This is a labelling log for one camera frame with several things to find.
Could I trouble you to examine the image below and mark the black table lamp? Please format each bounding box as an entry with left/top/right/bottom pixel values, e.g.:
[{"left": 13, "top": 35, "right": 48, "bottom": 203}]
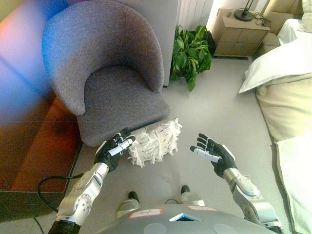
[{"left": 234, "top": 0, "right": 254, "bottom": 22}]

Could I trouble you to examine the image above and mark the beige wooden nightstand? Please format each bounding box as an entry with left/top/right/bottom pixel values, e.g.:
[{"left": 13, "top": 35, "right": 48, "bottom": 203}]
[{"left": 210, "top": 8, "right": 271, "bottom": 57}]

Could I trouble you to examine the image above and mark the tangled black cord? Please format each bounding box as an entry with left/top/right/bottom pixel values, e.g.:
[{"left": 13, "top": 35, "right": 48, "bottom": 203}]
[{"left": 253, "top": 11, "right": 269, "bottom": 27}]

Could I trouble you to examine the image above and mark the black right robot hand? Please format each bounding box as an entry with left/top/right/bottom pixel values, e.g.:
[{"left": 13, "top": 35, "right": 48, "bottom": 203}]
[{"left": 190, "top": 133, "right": 238, "bottom": 178}]

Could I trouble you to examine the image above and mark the white fringed pillow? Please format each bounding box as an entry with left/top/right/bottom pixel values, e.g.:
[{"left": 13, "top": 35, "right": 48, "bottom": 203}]
[{"left": 127, "top": 117, "right": 183, "bottom": 168}]

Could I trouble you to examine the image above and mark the thick black wrist cable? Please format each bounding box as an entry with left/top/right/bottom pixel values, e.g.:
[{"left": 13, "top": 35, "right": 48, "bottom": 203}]
[{"left": 37, "top": 173, "right": 85, "bottom": 213}]

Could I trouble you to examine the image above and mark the grey robot torso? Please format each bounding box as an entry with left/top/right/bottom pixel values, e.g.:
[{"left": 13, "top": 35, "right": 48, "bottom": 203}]
[{"left": 96, "top": 204, "right": 278, "bottom": 234}]

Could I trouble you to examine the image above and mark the beige padded headboard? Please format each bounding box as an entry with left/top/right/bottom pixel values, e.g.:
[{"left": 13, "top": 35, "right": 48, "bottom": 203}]
[{"left": 263, "top": 0, "right": 304, "bottom": 35}]

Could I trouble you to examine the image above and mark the green potted plant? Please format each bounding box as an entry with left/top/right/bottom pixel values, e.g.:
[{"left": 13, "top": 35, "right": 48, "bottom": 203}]
[{"left": 170, "top": 24, "right": 213, "bottom": 92}]

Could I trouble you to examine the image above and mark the silver left robot leg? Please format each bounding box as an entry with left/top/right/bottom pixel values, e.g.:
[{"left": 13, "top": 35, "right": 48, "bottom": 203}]
[{"left": 116, "top": 198, "right": 141, "bottom": 219}]

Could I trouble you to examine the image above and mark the grey fabric armchair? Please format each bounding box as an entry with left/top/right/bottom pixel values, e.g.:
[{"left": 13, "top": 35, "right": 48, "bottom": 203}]
[{"left": 41, "top": 0, "right": 171, "bottom": 148}]

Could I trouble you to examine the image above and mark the white duvet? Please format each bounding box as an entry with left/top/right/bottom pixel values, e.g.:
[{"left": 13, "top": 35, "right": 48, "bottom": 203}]
[{"left": 238, "top": 43, "right": 312, "bottom": 94}]

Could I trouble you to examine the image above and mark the white bed pillow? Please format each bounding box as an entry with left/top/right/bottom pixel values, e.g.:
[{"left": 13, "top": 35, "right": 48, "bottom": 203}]
[{"left": 277, "top": 18, "right": 307, "bottom": 45}]

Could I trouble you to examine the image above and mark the silver robot leg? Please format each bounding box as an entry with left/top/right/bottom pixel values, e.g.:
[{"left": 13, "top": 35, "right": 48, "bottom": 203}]
[
  {"left": 116, "top": 198, "right": 141, "bottom": 219},
  {"left": 180, "top": 191, "right": 205, "bottom": 208}
]

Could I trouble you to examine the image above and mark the silver right robot leg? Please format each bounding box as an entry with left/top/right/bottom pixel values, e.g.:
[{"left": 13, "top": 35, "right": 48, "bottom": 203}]
[{"left": 180, "top": 191, "right": 205, "bottom": 208}]

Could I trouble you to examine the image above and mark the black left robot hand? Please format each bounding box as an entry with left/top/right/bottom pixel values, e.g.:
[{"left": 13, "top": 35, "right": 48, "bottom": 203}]
[{"left": 94, "top": 127, "right": 136, "bottom": 173}]

